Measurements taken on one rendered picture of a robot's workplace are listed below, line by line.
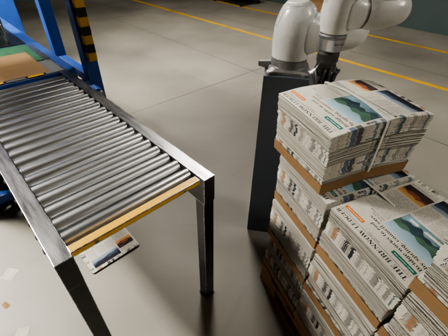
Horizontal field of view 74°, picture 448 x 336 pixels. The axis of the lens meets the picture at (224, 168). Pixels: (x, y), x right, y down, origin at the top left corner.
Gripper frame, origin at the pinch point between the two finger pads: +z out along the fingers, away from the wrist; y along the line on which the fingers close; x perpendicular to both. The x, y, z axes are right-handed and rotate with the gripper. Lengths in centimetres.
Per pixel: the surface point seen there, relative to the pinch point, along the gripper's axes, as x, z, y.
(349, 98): -17.6, -10.6, -2.8
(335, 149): -33.3, -4.7, -18.9
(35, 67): 125, 16, -112
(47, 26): 177, 5, -105
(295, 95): -9.0, -10.2, -17.2
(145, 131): 29, 16, -63
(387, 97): -20.4, -10.2, 10.7
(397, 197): -42.0, 13.3, 4.1
